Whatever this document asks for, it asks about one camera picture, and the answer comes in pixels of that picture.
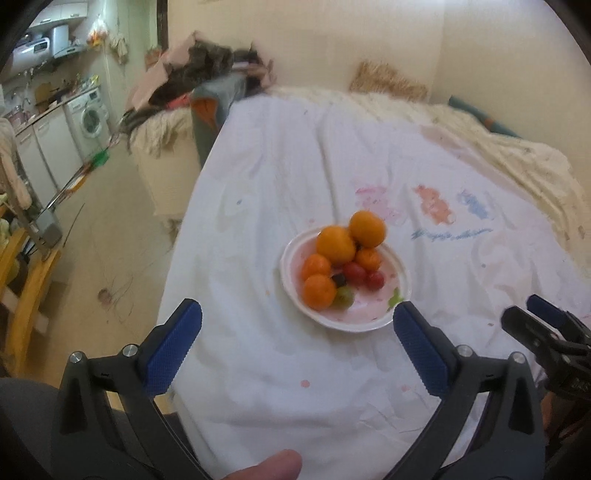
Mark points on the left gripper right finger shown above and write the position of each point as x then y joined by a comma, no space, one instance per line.
488,424

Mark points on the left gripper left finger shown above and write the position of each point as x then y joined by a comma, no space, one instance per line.
171,343

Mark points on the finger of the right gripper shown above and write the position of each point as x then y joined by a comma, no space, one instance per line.
531,333
548,312

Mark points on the pink strawberry ceramic plate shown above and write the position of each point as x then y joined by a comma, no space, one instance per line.
361,301

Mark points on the small mandarin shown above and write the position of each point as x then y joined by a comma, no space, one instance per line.
319,292
315,264
369,259

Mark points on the green lime fruit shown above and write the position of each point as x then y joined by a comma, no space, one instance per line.
344,298

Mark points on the large orange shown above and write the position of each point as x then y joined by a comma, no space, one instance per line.
369,230
336,244

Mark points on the person's right hand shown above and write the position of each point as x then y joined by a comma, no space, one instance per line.
556,416

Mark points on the person's left hand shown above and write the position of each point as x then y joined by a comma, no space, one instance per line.
284,465

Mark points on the cream floral bed quilt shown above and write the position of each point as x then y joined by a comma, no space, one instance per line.
542,171

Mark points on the white cartoon print sheet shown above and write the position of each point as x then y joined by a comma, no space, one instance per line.
310,221

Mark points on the green broom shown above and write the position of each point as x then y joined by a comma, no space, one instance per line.
79,178

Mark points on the white kitchen cabinets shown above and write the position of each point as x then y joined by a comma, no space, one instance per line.
48,154

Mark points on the cream bedside cabinet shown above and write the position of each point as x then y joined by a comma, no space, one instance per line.
164,151

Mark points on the white washing machine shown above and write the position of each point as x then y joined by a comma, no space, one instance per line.
87,118

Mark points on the floral pillow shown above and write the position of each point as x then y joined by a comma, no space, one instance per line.
382,78

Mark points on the grey orange jacket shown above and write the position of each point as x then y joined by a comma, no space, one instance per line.
210,103

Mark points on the pile of clothes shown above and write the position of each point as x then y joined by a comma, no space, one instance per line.
166,85

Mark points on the white water heater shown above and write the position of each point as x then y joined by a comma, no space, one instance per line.
28,56

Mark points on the wooden chair frame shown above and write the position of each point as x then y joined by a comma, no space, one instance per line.
23,307

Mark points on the teal bed frame edge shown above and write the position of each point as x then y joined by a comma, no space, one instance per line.
480,115

